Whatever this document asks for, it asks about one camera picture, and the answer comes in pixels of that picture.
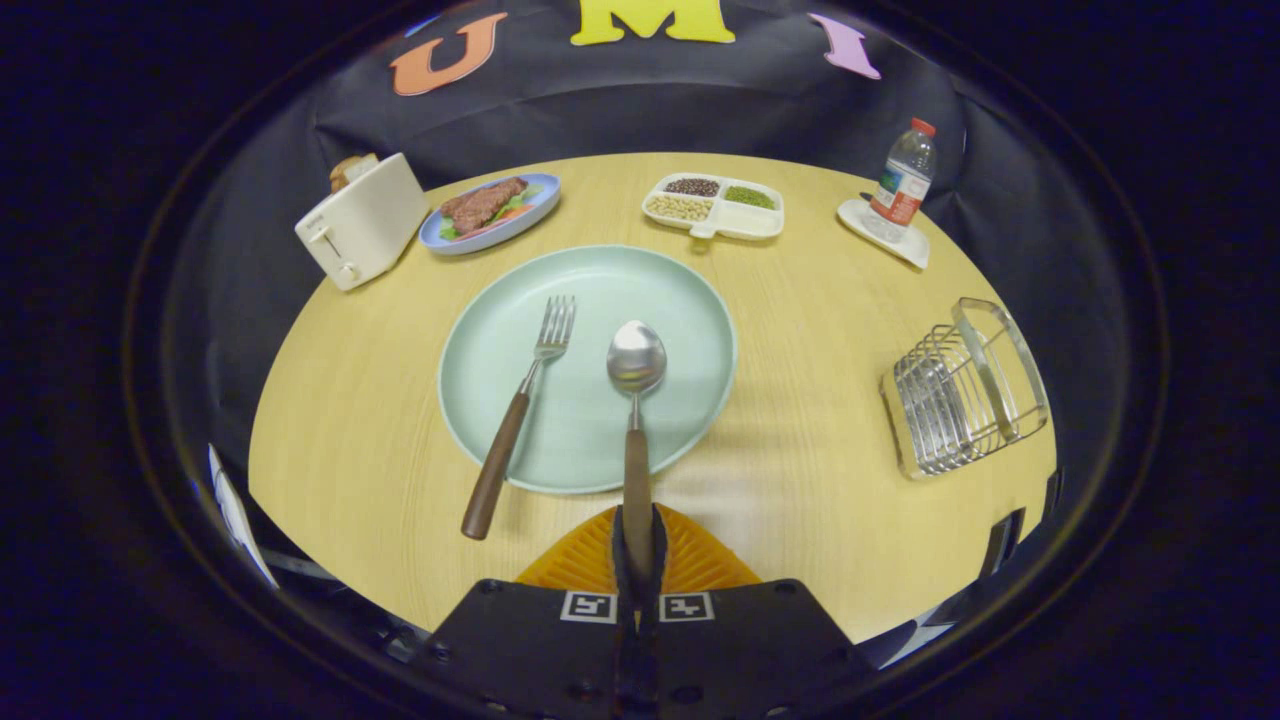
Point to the white divided dish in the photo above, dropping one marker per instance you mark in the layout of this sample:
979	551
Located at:
755	222

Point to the green beans heap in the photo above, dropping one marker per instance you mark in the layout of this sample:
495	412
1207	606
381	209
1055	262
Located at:
749	197

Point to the pale green plate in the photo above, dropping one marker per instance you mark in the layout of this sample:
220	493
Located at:
570	440

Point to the clear bottle with red cap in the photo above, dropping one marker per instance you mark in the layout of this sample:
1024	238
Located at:
900	190

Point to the black chair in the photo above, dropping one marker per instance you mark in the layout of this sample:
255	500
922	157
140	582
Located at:
1005	540

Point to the green lettuce garnish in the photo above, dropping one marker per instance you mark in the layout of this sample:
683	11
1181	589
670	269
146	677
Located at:
517	205

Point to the black backdrop cloth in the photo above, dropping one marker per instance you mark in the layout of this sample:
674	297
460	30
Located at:
600	110

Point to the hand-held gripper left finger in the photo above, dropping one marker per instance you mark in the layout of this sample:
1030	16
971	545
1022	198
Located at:
530	650

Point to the toasted bread slice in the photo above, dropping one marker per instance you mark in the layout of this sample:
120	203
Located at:
350	170

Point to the beige beans heap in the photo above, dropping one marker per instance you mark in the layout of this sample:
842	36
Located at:
680	207

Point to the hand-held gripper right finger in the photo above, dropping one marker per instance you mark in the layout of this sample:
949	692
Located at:
740	650

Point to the white square coaster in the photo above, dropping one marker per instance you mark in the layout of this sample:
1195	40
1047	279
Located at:
905	250

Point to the white toaster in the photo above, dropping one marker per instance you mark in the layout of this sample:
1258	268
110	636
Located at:
365	225

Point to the dark brown beans heap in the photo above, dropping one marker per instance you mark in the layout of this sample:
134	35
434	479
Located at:
692	187

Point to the blue plate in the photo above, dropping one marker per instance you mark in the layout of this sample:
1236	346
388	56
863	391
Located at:
500	237

